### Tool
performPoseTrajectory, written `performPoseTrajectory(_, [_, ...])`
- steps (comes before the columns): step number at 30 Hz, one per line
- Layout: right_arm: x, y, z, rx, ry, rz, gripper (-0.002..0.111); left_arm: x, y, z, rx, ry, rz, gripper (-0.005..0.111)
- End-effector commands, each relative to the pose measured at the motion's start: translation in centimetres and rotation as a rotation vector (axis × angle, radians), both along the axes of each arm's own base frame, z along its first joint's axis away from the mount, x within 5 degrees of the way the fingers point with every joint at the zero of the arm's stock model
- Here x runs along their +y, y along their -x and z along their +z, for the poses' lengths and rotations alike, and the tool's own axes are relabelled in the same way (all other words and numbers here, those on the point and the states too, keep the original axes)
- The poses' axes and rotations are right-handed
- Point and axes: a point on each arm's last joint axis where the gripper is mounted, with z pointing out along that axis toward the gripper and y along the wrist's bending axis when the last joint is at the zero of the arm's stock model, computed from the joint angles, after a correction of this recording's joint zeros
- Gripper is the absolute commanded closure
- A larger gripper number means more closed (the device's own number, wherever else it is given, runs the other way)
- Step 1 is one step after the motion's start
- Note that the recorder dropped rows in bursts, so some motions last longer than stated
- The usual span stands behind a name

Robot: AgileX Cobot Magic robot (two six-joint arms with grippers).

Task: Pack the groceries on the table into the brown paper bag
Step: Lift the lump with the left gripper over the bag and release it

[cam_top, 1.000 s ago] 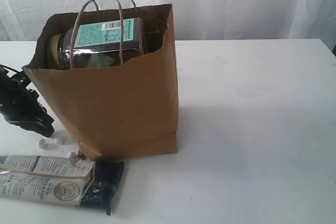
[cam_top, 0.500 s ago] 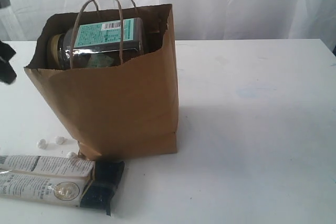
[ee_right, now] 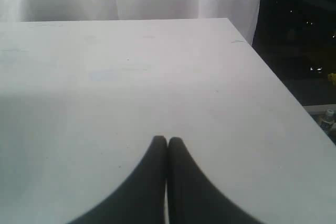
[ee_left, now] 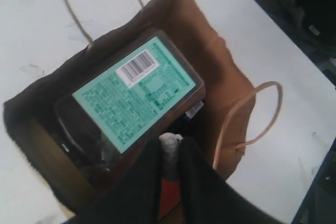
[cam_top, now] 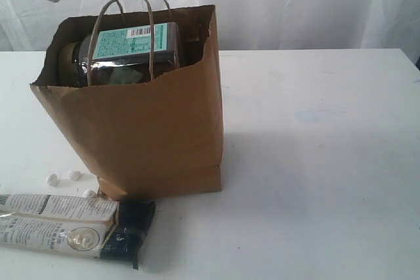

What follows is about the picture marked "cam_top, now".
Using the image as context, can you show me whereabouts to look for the clear jar with yellow lid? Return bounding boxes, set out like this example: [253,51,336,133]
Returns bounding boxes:
[58,22,185,87]

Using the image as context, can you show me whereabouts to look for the brown paper bag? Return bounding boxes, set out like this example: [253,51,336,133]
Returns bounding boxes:
[30,5,224,200]

